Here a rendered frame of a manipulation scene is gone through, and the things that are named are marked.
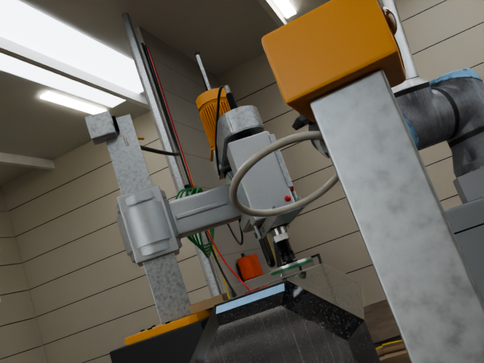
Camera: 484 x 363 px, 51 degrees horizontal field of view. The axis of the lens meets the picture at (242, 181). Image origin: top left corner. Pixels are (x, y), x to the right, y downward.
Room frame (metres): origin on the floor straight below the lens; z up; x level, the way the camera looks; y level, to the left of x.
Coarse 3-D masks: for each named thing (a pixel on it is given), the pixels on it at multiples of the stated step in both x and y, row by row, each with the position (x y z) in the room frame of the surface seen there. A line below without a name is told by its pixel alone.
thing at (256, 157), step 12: (312, 132) 1.71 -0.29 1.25; (276, 144) 1.68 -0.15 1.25; (288, 144) 1.69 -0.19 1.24; (252, 156) 1.71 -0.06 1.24; (264, 156) 1.70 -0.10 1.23; (240, 168) 1.74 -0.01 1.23; (240, 180) 1.78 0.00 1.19; (336, 180) 2.03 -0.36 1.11; (324, 192) 2.08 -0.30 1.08; (240, 204) 1.93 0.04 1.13; (300, 204) 2.11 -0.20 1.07; (264, 216) 2.07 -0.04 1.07
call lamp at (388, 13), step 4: (384, 8) 0.50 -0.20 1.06; (384, 12) 0.49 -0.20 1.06; (388, 12) 0.49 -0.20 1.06; (392, 12) 0.50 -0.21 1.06; (384, 16) 0.49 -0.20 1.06; (388, 16) 0.49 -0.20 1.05; (392, 16) 0.49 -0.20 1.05; (388, 20) 0.49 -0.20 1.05; (392, 20) 0.49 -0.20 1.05; (388, 24) 0.49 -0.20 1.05; (392, 24) 0.49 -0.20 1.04; (396, 24) 0.50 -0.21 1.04; (392, 28) 0.50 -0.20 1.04; (396, 28) 0.50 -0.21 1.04
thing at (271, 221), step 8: (296, 200) 2.17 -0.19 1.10; (272, 208) 2.15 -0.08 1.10; (272, 216) 2.22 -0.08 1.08; (280, 216) 2.14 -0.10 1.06; (288, 216) 2.24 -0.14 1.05; (296, 216) 2.33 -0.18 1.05; (264, 224) 2.52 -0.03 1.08; (272, 224) 2.31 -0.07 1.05; (280, 224) 2.43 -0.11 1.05; (288, 224) 2.54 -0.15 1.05; (264, 232) 2.61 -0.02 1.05
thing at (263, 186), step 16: (240, 144) 2.45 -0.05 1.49; (256, 144) 2.46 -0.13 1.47; (240, 160) 2.45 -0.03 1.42; (272, 160) 2.47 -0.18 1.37; (256, 176) 2.46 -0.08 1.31; (272, 176) 2.47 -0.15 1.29; (240, 192) 2.62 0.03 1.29; (256, 192) 2.45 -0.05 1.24; (272, 192) 2.46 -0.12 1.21; (288, 192) 2.47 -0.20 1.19; (256, 208) 2.45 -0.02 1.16; (256, 224) 2.59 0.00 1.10
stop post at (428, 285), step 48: (336, 0) 0.46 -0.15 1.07; (288, 48) 0.48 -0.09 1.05; (336, 48) 0.47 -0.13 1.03; (384, 48) 0.46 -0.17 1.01; (288, 96) 0.49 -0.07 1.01; (336, 96) 0.49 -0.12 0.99; (384, 96) 0.48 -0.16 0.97; (336, 144) 0.50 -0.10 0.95; (384, 144) 0.49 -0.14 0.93; (384, 192) 0.49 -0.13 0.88; (432, 192) 0.48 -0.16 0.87; (384, 240) 0.50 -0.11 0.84; (432, 240) 0.48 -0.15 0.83; (384, 288) 0.50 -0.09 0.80; (432, 288) 0.49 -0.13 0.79; (432, 336) 0.49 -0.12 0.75; (480, 336) 0.48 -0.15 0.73
